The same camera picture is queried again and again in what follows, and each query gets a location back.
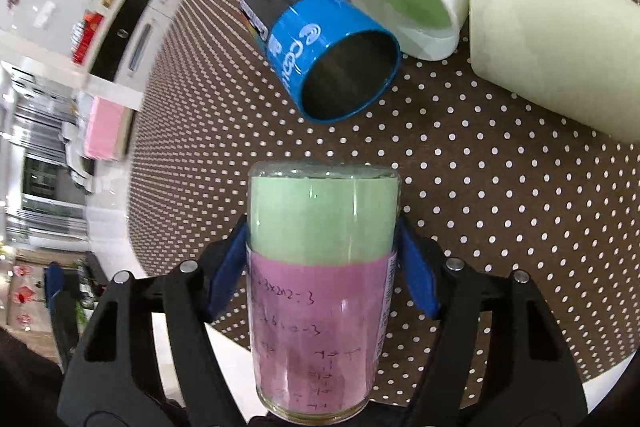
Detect pink and green clear cup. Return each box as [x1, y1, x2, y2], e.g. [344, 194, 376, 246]
[246, 161, 400, 426]

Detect pale green cup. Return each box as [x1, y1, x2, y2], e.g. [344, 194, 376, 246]
[469, 0, 639, 143]

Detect black and blue cup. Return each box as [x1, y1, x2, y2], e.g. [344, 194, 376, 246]
[240, 0, 401, 124]

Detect white sofa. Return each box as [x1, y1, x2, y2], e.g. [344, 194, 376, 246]
[58, 91, 137, 194]

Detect brown polka dot tablecloth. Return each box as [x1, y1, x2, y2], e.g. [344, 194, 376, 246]
[128, 0, 639, 404]

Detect white sideboard cabinet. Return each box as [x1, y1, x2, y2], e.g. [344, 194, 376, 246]
[86, 0, 182, 92]

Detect red box on cabinet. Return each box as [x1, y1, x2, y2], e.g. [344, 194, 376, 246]
[70, 11, 104, 65]

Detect white wall switch panel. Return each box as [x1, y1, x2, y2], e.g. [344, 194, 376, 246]
[32, 1, 56, 29]

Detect butterfly wall sticker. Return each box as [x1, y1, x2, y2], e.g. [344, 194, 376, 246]
[6, 0, 21, 11]

